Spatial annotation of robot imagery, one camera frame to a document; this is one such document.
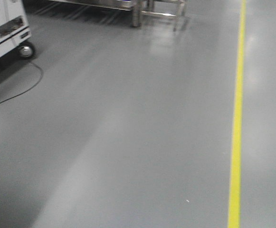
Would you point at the yellow floor tape line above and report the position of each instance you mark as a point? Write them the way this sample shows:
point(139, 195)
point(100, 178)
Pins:
point(234, 196)

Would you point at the white wheeled cart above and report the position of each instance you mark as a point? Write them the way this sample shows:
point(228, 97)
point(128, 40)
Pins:
point(14, 30)

